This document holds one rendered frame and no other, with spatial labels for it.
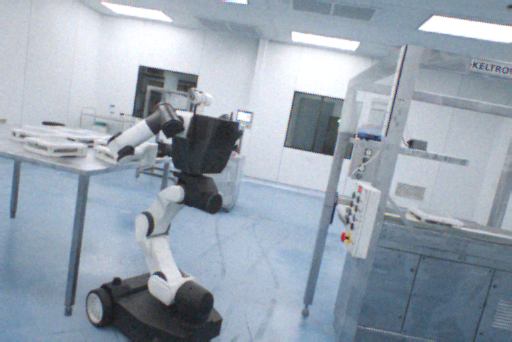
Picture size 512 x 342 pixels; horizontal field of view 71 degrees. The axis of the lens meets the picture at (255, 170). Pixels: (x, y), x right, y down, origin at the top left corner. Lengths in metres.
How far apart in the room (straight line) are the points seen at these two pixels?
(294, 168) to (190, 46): 3.32
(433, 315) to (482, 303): 0.30
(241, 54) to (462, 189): 5.15
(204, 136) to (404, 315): 1.66
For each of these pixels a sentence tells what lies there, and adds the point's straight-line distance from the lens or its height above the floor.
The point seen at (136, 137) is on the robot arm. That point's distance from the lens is 1.75.
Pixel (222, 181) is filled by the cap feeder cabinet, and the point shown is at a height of 0.41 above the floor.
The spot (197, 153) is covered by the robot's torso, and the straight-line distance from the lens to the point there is 1.78.
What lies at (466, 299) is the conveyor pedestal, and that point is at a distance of 2.65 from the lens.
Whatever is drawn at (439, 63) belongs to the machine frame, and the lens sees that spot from 1.53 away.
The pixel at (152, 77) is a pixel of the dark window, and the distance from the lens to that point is 8.13.
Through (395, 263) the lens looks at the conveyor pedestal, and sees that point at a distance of 2.40.
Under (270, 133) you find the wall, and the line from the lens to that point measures 7.42.
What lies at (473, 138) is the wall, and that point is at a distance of 8.09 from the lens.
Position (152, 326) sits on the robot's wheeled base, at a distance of 2.02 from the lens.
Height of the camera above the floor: 1.27
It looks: 8 degrees down
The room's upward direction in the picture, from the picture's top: 10 degrees clockwise
